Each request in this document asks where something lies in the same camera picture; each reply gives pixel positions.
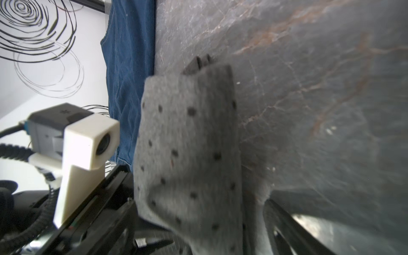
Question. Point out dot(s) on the grey polka dot skirt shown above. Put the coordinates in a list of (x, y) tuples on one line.
[(187, 165)]

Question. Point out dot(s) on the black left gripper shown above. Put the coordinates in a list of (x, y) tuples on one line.
[(107, 223)]

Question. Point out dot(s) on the dark blue skirt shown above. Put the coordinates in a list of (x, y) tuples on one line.
[(129, 52)]

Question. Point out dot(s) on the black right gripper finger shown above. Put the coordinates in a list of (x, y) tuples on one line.
[(287, 236)]

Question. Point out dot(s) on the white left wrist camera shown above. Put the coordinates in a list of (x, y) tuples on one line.
[(74, 145)]

